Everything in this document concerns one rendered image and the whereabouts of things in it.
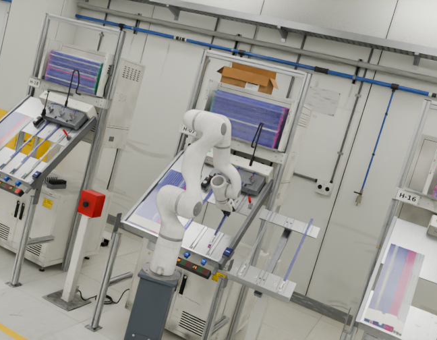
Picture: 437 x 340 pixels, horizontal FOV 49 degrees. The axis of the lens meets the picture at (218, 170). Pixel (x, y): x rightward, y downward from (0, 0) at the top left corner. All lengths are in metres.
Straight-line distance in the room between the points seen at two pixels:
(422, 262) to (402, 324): 0.39
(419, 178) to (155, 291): 1.68
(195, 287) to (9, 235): 1.62
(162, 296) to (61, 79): 2.13
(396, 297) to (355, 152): 2.03
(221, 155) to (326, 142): 2.17
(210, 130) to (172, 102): 2.90
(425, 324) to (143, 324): 1.36
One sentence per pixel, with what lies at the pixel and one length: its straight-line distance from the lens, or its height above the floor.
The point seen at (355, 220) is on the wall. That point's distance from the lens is 4.46.
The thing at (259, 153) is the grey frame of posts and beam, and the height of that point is 1.34.
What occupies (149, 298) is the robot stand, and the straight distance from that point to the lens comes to 2.36.
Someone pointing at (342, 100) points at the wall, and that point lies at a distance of 4.49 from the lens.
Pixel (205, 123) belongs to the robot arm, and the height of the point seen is 1.45.
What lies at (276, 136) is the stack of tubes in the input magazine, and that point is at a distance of 3.02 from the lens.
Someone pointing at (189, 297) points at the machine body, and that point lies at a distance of 3.19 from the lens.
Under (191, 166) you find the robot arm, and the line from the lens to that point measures 2.23.
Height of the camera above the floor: 1.53
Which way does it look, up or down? 7 degrees down
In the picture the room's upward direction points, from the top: 16 degrees clockwise
